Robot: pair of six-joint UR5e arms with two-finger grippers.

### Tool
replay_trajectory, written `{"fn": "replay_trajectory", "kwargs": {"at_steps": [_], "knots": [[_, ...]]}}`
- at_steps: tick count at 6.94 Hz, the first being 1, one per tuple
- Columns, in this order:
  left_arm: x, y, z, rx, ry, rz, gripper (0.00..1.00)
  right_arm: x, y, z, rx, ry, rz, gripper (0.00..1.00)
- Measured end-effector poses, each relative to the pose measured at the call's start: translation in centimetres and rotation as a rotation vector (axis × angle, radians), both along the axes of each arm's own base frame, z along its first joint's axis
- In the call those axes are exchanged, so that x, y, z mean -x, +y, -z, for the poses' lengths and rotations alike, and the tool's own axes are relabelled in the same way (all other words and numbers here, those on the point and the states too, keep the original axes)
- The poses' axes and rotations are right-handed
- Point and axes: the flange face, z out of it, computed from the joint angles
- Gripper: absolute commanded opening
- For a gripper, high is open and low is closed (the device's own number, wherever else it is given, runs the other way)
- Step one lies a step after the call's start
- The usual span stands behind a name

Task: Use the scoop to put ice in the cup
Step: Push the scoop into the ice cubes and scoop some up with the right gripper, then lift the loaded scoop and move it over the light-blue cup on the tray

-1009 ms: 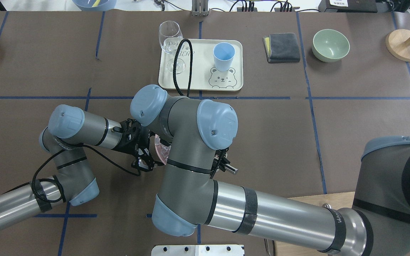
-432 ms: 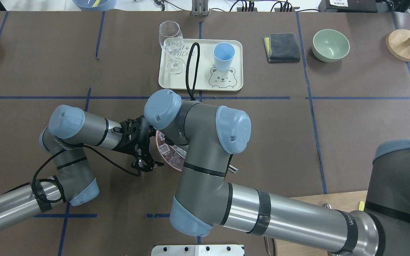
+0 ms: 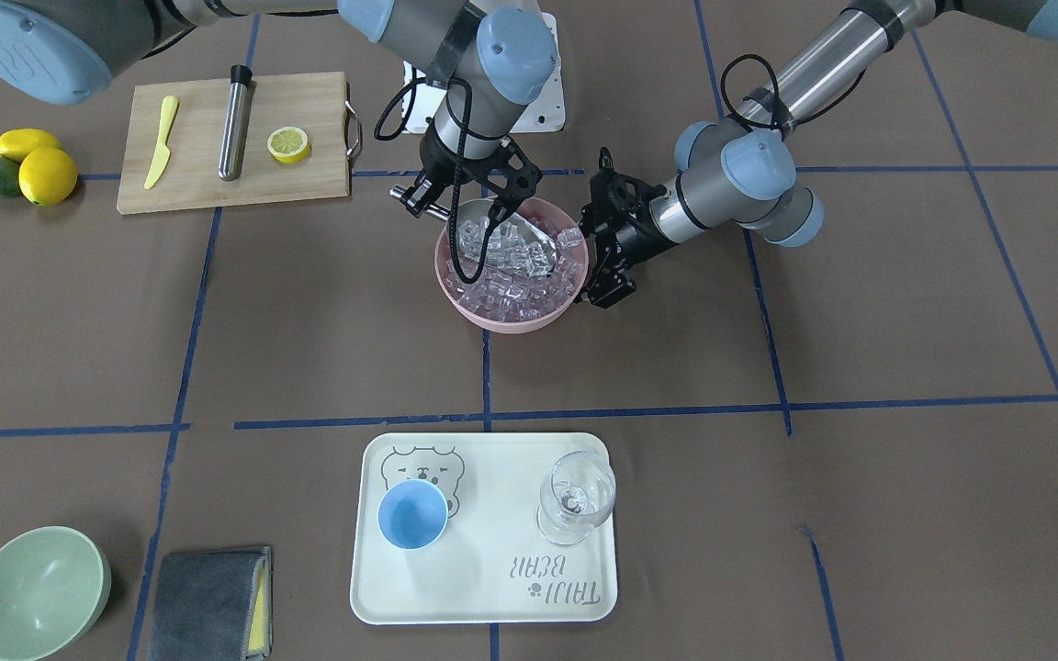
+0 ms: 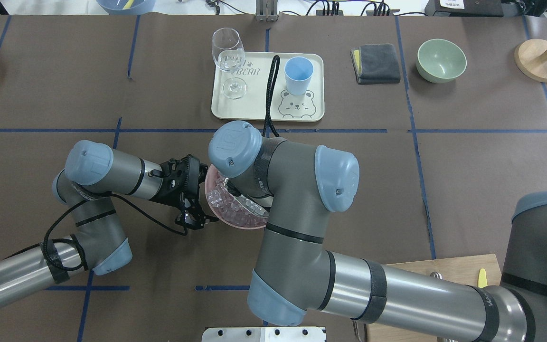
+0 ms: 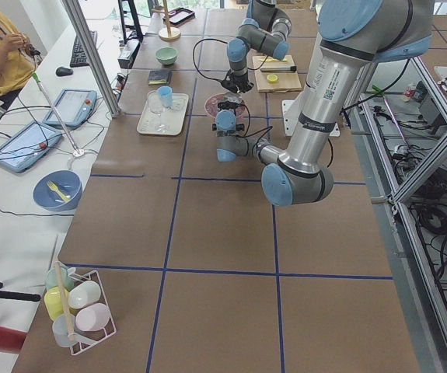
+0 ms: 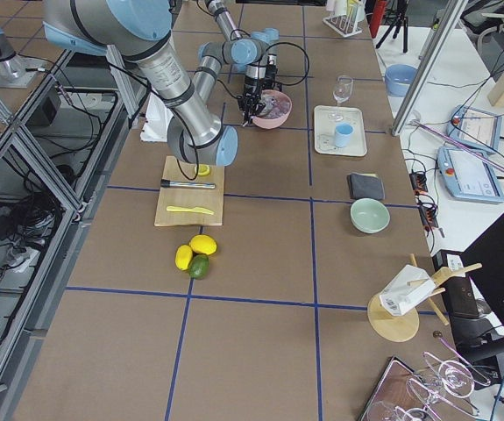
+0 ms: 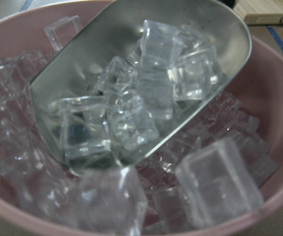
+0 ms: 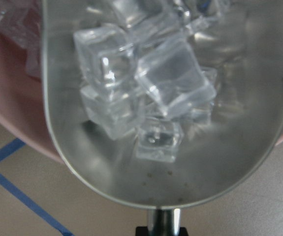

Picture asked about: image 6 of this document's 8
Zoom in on large blue bowl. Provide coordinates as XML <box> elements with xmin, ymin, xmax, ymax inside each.
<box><xmin>384</xmin><ymin>64</ymin><xmax>417</xmax><ymax>97</ymax></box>

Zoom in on wooden paper towel stand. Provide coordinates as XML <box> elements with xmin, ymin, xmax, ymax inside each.
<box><xmin>367</xmin><ymin>254</ymin><xmax>482</xmax><ymax>343</ymax></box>

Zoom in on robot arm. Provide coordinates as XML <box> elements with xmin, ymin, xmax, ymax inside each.
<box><xmin>205</xmin><ymin>1</ymin><xmax>282</xmax><ymax>92</ymax></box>
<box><xmin>44</xmin><ymin>1</ymin><xmax>268</xmax><ymax>166</ymax></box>

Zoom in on metal ice scoop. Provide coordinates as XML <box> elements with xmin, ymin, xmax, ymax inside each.
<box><xmin>256</xmin><ymin>102</ymin><xmax>273</xmax><ymax>119</ymax></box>

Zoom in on aluminium frame post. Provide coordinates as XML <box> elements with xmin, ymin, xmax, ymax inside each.
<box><xmin>390</xmin><ymin>0</ymin><xmax>468</xmax><ymax>137</ymax></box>

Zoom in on white serving tray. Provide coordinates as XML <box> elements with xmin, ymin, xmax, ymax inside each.
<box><xmin>314</xmin><ymin>105</ymin><xmax>367</xmax><ymax>157</ymax></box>

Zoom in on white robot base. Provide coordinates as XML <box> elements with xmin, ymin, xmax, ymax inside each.
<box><xmin>140</xmin><ymin>94</ymin><xmax>173</xmax><ymax>143</ymax></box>

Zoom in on wooden cutting board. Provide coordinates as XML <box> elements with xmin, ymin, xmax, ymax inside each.
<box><xmin>154</xmin><ymin>156</ymin><xmax>224</xmax><ymax>227</ymax></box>

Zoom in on hanging wine glasses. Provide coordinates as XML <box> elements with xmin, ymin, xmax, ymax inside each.
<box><xmin>358</xmin><ymin>331</ymin><xmax>492</xmax><ymax>420</ymax></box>

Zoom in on green bowl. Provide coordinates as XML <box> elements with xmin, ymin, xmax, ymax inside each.
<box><xmin>350</xmin><ymin>198</ymin><xmax>391</xmax><ymax>234</ymax></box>

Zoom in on blue teach pendant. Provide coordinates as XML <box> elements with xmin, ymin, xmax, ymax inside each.
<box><xmin>446</xmin><ymin>105</ymin><xmax>502</xmax><ymax>154</ymax></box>
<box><xmin>437</xmin><ymin>146</ymin><xmax>504</xmax><ymax>203</ymax></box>

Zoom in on clear wine glass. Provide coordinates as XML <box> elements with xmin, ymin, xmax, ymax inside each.
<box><xmin>330</xmin><ymin>75</ymin><xmax>354</xmax><ymax>122</ymax></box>

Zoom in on blue teach pendant near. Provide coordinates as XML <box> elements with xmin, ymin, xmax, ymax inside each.
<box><xmin>437</xmin><ymin>146</ymin><xmax>504</xmax><ymax>203</ymax></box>

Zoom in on pink bowl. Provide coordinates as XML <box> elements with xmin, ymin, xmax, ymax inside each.
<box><xmin>252</xmin><ymin>89</ymin><xmax>292</xmax><ymax>129</ymax></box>

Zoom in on blue teach pendant far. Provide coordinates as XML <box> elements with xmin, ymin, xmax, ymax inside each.
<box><xmin>446</xmin><ymin>105</ymin><xmax>502</xmax><ymax>154</ymax></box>

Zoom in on yellow lemon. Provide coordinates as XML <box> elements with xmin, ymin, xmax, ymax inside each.
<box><xmin>174</xmin><ymin>244</ymin><xmax>194</xmax><ymax>271</ymax></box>
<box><xmin>188</xmin><ymin>234</ymin><xmax>217</xmax><ymax>255</ymax></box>

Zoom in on yellow plastic knife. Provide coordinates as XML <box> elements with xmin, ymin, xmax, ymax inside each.
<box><xmin>166</xmin><ymin>205</ymin><xmax>215</xmax><ymax>216</ymax></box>

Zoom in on small blue cup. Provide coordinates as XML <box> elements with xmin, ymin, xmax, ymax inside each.
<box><xmin>333</xmin><ymin>123</ymin><xmax>354</xmax><ymax>148</ymax></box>

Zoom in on green lime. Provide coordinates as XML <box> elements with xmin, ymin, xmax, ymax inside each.
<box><xmin>188</xmin><ymin>254</ymin><xmax>209</xmax><ymax>279</ymax></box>

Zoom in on white wire cup rack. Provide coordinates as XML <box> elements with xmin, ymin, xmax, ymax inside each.
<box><xmin>323</xmin><ymin>0</ymin><xmax>366</xmax><ymax>38</ymax></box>

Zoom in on black tripod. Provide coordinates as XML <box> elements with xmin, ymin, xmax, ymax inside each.
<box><xmin>375</xmin><ymin>0</ymin><xmax>409</xmax><ymax>54</ymax></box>

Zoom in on grey yellow cloth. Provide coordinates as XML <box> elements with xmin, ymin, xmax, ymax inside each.
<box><xmin>347</xmin><ymin>173</ymin><xmax>385</xmax><ymax>201</ymax></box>

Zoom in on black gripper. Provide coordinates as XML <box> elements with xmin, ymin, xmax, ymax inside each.
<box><xmin>238</xmin><ymin>75</ymin><xmax>266</xmax><ymax>127</ymax></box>
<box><xmin>265</xmin><ymin>62</ymin><xmax>282</xmax><ymax>91</ymax></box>

